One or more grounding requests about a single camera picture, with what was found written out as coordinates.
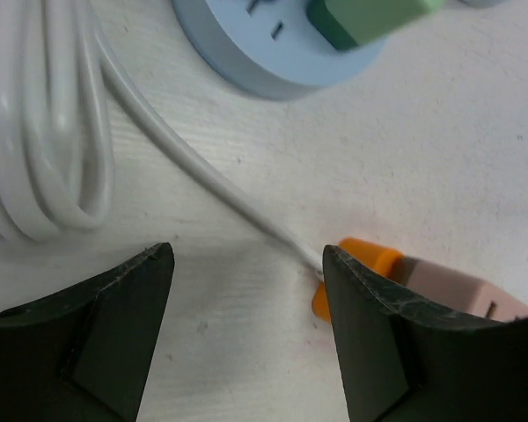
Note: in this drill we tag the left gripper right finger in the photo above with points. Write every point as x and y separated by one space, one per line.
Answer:
403 357

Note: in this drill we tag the green plug adapter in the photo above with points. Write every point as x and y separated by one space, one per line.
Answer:
348 24

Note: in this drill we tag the orange power strip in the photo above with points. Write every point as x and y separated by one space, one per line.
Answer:
380 259

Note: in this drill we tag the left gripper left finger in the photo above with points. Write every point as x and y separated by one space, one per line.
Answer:
84 353

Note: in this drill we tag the round light blue power strip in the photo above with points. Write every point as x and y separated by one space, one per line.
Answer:
269 49

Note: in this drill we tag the brown pink plug adapter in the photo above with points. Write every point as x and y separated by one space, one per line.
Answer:
457 290

